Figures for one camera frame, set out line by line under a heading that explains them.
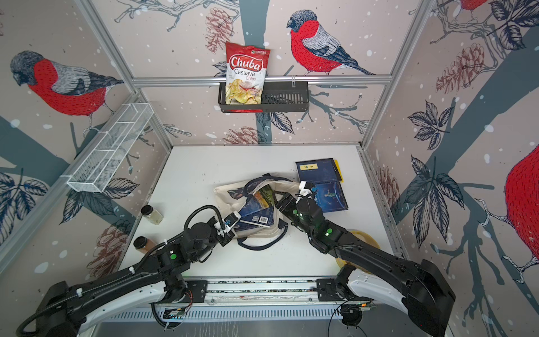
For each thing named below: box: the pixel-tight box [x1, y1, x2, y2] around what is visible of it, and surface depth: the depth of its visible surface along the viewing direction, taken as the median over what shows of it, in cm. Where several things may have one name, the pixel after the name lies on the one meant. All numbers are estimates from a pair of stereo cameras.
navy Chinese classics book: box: [240, 205, 275, 229], surface depth 87 cm
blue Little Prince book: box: [311, 179, 349, 213], surface depth 99 cm
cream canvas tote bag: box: [213, 173, 301, 251], surface depth 85 cm
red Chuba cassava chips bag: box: [225, 40, 271, 106], surface depth 86 cm
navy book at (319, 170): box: [295, 157, 342, 183], surface depth 106 cm
